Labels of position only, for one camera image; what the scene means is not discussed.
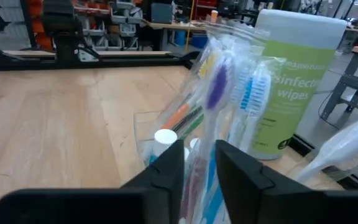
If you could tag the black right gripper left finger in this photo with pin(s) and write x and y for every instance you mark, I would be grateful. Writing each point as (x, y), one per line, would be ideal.
(154, 196)

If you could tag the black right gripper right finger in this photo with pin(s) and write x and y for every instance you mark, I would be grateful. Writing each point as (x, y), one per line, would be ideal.
(253, 196)

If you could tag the green white toothbrush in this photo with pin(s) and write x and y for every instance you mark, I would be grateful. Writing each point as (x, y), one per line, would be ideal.
(194, 124)

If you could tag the orange white toothbrush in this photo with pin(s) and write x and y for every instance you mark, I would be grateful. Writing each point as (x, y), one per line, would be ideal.
(177, 116)

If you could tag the blue white toothbrush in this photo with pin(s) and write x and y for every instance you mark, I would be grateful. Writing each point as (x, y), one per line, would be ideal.
(256, 93)

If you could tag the light blue toothbrush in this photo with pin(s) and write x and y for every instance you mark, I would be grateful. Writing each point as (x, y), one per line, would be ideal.
(237, 88)

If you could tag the purple white toothbrush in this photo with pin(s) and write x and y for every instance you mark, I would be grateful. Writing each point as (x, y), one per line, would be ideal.
(217, 87)

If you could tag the orange yellow toothbrush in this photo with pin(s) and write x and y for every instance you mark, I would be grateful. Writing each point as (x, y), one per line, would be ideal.
(207, 64)

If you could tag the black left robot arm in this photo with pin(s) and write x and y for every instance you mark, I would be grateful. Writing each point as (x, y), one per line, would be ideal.
(62, 40)

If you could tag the clear plastic holder cup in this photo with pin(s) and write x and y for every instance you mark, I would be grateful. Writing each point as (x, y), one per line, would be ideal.
(141, 130)

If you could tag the green disinfecting wipes canister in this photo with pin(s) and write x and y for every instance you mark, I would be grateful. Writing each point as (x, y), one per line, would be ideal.
(297, 77)

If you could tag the wooden workbench grey legs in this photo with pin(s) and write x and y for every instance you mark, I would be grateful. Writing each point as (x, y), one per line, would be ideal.
(356, 84)

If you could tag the blue barrel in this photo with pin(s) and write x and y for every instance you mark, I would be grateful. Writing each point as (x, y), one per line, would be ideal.
(180, 38)

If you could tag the blue storage bin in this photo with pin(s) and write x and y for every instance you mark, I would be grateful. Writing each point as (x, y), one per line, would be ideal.
(199, 41)

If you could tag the grey parts bin rack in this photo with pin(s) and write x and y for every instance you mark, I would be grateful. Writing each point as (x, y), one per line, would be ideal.
(120, 29)

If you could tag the wooden office desk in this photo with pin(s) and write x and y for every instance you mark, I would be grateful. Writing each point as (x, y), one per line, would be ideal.
(172, 25)

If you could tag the grey laptop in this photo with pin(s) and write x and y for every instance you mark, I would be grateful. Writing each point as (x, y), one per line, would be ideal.
(162, 13)

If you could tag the orange drinking cup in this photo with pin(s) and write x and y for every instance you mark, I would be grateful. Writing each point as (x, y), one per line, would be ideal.
(214, 16)

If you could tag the metal shelf rack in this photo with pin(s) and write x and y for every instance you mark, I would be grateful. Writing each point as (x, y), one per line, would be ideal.
(205, 9)

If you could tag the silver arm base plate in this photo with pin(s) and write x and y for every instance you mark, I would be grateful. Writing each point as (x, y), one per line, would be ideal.
(87, 56)

